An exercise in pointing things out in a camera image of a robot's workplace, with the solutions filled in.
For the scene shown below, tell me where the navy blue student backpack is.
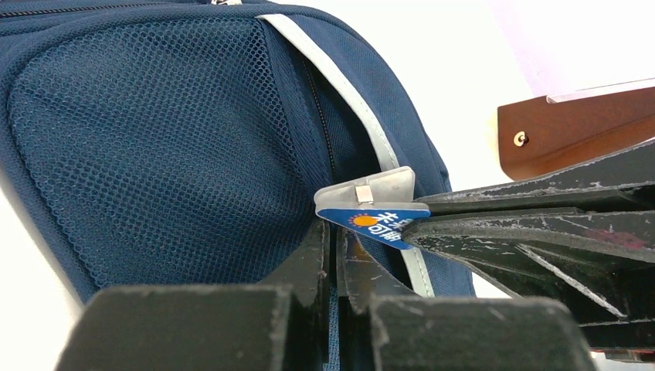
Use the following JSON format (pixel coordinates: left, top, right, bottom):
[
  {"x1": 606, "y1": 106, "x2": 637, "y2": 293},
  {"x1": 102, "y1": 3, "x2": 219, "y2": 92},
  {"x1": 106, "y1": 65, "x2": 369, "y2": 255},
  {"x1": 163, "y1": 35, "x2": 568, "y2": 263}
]
[{"x1": 0, "y1": 0, "x2": 477, "y2": 371}]

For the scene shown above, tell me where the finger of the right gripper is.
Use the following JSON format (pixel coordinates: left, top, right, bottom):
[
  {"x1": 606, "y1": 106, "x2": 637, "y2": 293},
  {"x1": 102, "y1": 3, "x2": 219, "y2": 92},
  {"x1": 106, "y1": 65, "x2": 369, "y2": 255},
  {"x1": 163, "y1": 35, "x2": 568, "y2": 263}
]
[
  {"x1": 416, "y1": 139, "x2": 654, "y2": 216},
  {"x1": 402, "y1": 209, "x2": 654, "y2": 351}
]

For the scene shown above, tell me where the blue triangular eraser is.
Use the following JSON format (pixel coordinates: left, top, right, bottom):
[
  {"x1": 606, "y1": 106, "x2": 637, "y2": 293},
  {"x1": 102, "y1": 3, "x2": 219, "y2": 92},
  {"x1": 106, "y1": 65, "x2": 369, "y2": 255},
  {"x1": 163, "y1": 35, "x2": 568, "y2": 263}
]
[{"x1": 314, "y1": 166, "x2": 431, "y2": 250}]

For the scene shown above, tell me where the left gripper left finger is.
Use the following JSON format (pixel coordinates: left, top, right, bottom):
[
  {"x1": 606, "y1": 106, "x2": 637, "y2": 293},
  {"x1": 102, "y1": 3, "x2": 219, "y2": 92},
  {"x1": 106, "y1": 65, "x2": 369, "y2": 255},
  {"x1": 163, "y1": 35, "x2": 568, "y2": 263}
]
[{"x1": 56, "y1": 220, "x2": 330, "y2": 370}]

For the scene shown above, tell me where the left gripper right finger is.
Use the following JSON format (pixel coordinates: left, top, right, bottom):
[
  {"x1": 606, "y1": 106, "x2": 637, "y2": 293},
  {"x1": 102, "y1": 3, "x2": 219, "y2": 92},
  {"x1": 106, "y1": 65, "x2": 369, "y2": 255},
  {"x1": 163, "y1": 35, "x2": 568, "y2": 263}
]
[{"x1": 336, "y1": 230, "x2": 595, "y2": 370}]

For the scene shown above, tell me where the brown leather pouch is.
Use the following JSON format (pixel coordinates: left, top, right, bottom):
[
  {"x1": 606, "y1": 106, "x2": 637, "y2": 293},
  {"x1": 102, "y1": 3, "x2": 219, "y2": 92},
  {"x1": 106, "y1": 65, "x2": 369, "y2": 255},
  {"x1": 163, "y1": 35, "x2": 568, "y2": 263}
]
[{"x1": 497, "y1": 87, "x2": 654, "y2": 180}]

